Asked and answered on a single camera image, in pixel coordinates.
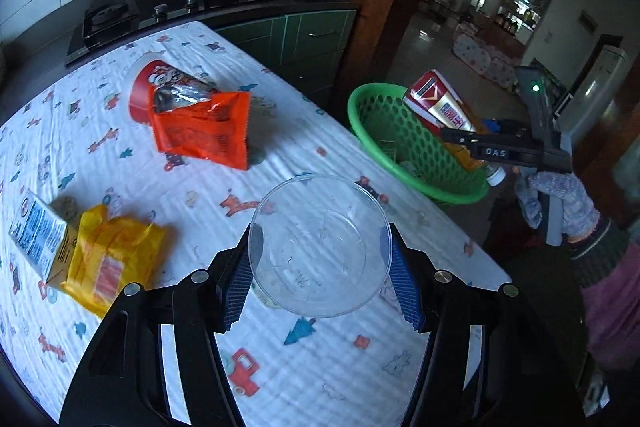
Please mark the white refrigerator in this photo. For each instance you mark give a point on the white refrigerator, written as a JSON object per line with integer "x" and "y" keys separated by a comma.
{"x": 597, "y": 87}

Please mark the person's right forearm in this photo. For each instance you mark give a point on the person's right forearm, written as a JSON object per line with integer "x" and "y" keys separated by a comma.
{"x": 610, "y": 287}

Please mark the green plastic basket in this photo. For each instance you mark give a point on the green plastic basket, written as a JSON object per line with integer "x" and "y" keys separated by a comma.
{"x": 430, "y": 169}

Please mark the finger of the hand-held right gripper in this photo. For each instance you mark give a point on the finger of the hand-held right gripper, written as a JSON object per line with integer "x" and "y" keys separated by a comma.
{"x": 520, "y": 153}
{"x": 510, "y": 128}

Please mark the black gas stove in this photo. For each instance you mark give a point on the black gas stove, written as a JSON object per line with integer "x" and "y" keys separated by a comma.
{"x": 150, "y": 14}

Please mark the white dotted play fence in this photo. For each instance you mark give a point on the white dotted play fence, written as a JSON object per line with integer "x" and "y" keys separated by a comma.
{"x": 480, "y": 57}

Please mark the red instant noodle cup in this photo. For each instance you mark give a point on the red instant noodle cup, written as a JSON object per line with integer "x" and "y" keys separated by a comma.
{"x": 145, "y": 87}

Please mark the clear plastic bowl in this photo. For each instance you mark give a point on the clear plastic bowl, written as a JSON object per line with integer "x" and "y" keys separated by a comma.
{"x": 320, "y": 257}

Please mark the green base cabinets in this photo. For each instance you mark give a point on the green base cabinets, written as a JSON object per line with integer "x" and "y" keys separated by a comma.
{"x": 310, "y": 37}

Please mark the white blue carton box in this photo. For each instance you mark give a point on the white blue carton box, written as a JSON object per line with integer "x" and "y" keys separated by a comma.
{"x": 35, "y": 227}

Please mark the orange snack bag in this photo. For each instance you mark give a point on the orange snack bag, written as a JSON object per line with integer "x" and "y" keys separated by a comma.
{"x": 205, "y": 132}

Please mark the printed white tablecloth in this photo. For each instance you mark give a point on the printed white tablecloth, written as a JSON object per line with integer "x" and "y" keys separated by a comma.
{"x": 300, "y": 107}

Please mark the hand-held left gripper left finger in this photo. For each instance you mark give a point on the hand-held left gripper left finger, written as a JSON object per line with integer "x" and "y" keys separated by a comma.
{"x": 235, "y": 297}

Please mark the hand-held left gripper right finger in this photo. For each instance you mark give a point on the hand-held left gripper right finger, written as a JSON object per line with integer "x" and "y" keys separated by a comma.
{"x": 407, "y": 292}

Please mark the person's right hand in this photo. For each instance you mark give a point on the person's right hand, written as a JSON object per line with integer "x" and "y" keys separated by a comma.
{"x": 577, "y": 202}

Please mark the yellow plastic bag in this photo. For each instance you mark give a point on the yellow plastic bag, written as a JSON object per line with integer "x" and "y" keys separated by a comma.
{"x": 115, "y": 247}

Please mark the display shelf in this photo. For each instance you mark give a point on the display shelf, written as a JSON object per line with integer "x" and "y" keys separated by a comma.
{"x": 522, "y": 7}

